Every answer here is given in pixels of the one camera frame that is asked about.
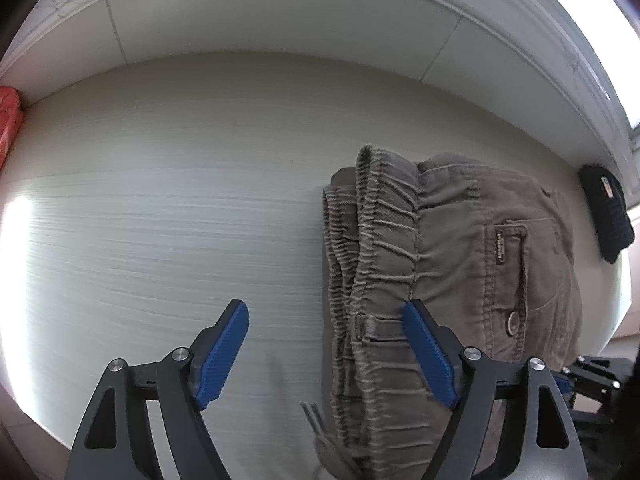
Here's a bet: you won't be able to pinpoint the grey-brown pants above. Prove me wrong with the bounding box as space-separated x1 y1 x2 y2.
300 144 585 480

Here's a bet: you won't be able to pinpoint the black knit cloth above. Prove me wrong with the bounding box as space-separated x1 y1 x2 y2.
578 163 636 264

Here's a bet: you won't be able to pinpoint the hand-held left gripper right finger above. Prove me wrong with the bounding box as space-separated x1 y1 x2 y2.
403 299 589 480

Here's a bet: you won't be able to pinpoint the pink floral cloth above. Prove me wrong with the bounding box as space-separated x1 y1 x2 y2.
0 86 24 173

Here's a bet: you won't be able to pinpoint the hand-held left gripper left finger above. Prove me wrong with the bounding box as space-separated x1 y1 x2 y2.
65 299 250 480

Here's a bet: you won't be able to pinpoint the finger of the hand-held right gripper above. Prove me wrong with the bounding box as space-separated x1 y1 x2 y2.
552 356 625 401

